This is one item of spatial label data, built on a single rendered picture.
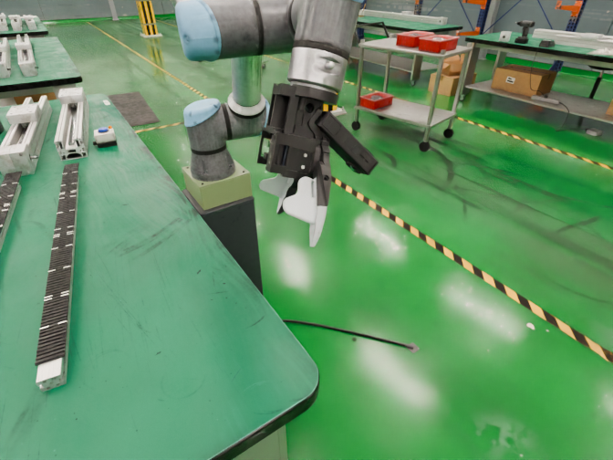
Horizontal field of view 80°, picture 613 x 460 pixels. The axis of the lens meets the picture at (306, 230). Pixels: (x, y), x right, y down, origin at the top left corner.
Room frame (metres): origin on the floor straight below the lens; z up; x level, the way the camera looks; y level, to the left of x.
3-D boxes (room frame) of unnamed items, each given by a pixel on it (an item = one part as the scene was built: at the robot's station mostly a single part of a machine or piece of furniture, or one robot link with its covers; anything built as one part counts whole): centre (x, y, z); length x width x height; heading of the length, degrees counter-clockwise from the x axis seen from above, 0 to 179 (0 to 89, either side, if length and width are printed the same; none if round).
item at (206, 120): (1.14, 0.32, 1.03); 0.13 x 0.12 x 0.14; 110
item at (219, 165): (1.14, 0.32, 0.92); 0.15 x 0.15 x 0.10
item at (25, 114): (1.71, 1.33, 0.87); 0.16 x 0.11 x 0.07; 26
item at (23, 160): (1.32, 1.13, 0.83); 0.12 x 0.09 x 0.10; 116
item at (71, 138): (1.80, 1.16, 0.82); 0.80 x 0.10 x 0.09; 26
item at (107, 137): (1.60, 0.93, 0.81); 0.10 x 0.08 x 0.06; 116
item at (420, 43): (3.84, -0.99, 0.50); 1.03 x 0.55 x 1.01; 46
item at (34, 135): (1.71, 1.33, 0.82); 0.80 x 0.10 x 0.09; 26
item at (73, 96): (2.02, 1.27, 0.87); 0.16 x 0.11 x 0.07; 26
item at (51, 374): (0.82, 0.69, 0.79); 0.96 x 0.04 x 0.03; 26
